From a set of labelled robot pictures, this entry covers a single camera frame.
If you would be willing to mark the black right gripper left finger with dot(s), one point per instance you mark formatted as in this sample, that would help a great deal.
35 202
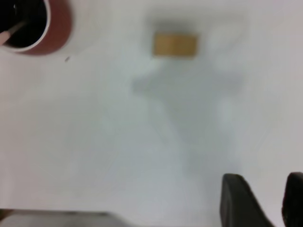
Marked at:
236 205

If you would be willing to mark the wooden block with arch cutout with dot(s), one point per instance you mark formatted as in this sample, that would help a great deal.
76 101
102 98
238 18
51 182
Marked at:
175 45

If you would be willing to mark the red mug with white interior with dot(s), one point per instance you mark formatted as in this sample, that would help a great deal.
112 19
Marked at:
56 30

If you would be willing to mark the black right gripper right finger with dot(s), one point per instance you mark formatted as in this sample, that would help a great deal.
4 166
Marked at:
294 201

